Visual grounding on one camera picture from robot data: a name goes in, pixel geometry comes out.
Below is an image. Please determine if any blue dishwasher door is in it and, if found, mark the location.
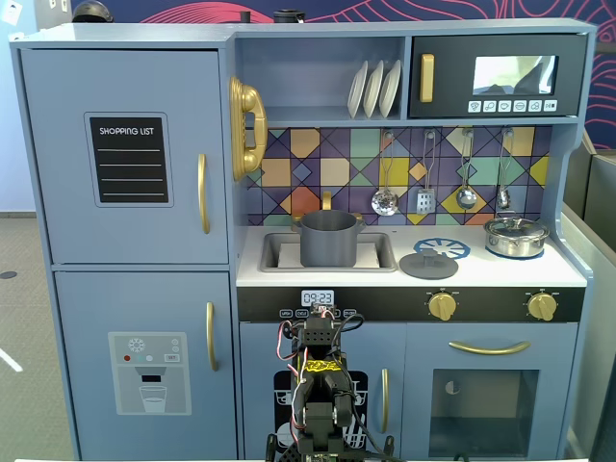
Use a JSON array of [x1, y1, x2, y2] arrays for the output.
[[239, 321, 407, 458]]

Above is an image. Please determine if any steel whisk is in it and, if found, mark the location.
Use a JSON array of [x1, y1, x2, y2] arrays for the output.
[[496, 127, 514, 211]]

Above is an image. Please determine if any steel slotted spoon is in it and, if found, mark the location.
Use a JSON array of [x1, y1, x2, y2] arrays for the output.
[[371, 129, 400, 217]]

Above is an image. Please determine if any gray plastic pot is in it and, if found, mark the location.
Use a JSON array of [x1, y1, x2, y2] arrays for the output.
[[293, 210, 368, 268]]

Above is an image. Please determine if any black cable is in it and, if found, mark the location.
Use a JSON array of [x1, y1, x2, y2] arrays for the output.
[[336, 312, 392, 457]]

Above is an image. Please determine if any gold dishwasher handle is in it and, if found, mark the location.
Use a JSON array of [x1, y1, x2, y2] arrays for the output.
[[379, 368, 390, 434]]

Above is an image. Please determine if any gray partition cabinet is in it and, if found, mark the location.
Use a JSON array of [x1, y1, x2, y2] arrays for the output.
[[560, 129, 616, 461]]

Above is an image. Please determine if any blue fridge door with chalkboard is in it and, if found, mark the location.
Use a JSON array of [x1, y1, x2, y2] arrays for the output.
[[19, 47, 230, 265]]

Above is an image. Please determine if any gold oven handle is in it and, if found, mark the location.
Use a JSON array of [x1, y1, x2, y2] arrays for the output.
[[448, 340, 532, 356]]

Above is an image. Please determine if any blue oven door with window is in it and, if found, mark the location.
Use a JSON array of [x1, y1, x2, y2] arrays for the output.
[[405, 321, 578, 458]]

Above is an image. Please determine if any gray round lid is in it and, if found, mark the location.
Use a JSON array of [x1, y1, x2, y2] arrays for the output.
[[398, 249, 459, 279]]

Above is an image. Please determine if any gold toy telephone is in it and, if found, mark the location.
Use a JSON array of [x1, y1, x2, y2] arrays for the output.
[[228, 75, 269, 183]]

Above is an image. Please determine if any black shopping list board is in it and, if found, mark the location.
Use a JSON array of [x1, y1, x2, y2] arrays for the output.
[[84, 112, 174, 208]]

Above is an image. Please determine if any long gold fridge handle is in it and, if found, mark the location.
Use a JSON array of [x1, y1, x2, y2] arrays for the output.
[[205, 301, 219, 372]]

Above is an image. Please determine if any steel slotted spatula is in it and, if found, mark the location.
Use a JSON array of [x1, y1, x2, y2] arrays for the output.
[[416, 129, 439, 216]]

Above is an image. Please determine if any steel ladle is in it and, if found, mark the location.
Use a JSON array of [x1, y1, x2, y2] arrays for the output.
[[455, 128, 478, 211]]

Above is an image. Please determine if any white wall fixture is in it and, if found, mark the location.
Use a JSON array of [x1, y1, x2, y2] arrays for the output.
[[0, 0, 24, 25]]

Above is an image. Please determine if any blue toy kitchen unit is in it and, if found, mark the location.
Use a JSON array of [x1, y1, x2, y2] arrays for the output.
[[9, 17, 598, 461]]

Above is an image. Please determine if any white toy plate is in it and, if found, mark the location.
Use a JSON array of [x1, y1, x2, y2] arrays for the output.
[[346, 60, 370, 120], [363, 60, 385, 119], [378, 59, 402, 119]]

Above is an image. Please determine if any short gold fridge handle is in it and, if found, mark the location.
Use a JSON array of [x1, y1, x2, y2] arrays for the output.
[[196, 153, 212, 236]]

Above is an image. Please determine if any shiny steel pot lid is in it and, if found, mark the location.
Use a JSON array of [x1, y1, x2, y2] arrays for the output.
[[484, 216, 549, 238]]

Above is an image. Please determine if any black helmet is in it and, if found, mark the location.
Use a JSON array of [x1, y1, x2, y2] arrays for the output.
[[71, 0, 115, 24]]

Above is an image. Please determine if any gold toy faucet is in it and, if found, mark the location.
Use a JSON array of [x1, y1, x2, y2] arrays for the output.
[[290, 191, 367, 226]]

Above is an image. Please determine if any black microwave door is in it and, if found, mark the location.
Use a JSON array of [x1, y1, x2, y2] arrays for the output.
[[408, 34, 589, 119]]

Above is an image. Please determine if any blue fridge door with dispenser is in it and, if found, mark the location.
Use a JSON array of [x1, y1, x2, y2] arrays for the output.
[[53, 270, 240, 461]]

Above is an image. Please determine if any gold stove knob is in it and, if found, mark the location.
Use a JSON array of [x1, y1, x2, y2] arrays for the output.
[[526, 292, 559, 322], [427, 292, 458, 321]]

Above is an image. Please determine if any gray toy sink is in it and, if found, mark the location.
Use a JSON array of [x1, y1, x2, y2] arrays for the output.
[[259, 231, 398, 274]]

